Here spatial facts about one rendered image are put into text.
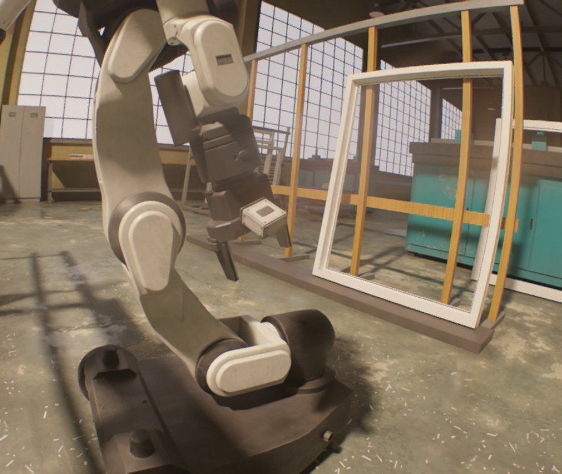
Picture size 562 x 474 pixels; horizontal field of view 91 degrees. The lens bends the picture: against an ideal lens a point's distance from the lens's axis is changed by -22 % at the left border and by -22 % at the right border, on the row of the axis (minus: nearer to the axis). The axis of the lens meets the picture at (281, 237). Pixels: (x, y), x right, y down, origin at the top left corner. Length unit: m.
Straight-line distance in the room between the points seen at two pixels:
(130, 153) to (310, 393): 0.69
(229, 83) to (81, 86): 8.10
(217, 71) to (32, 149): 7.39
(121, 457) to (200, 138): 0.55
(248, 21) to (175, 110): 9.91
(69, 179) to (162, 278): 7.74
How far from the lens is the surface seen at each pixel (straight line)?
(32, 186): 7.76
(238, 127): 0.45
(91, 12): 0.67
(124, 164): 0.63
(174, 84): 0.45
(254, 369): 0.78
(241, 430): 0.80
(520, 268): 3.44
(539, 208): 3.38
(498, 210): 1.86
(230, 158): 0.45
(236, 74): 0.45
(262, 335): 0.84
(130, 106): 0.62
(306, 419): 0.85
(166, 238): 0.61
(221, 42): 0.45
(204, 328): 0.74
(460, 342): 1.78
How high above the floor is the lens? 0.70
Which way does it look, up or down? 10 degrees down
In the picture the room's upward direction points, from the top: 5 degrees clockwise
